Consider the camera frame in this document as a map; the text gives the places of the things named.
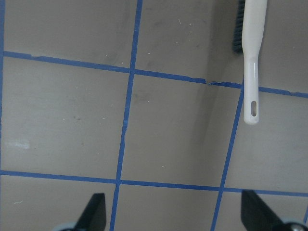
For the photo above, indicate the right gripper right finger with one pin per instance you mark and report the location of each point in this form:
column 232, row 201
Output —
column 256, row 215

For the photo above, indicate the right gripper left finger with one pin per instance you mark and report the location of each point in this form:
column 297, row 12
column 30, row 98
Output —
column 93, row 217

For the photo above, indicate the white hand brush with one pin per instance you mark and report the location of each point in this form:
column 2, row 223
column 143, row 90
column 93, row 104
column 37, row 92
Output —
column 247, row 39

